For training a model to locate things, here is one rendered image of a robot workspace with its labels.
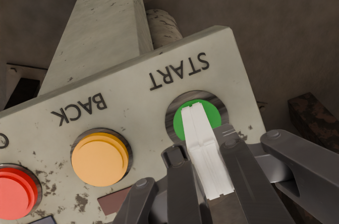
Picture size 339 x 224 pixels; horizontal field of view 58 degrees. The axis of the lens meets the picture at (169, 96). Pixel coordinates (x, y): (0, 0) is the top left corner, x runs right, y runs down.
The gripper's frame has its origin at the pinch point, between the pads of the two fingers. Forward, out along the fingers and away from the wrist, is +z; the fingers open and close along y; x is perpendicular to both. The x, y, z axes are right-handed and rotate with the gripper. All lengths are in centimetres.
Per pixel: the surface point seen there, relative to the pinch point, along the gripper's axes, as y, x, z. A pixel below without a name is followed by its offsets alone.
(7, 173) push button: -14.1, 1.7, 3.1
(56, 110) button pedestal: -9.0, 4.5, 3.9
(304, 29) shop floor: 36, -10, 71
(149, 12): -3, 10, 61
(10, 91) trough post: -46, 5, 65
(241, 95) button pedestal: 3.6, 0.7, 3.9
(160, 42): -2.2, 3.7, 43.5
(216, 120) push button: 1.3, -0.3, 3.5
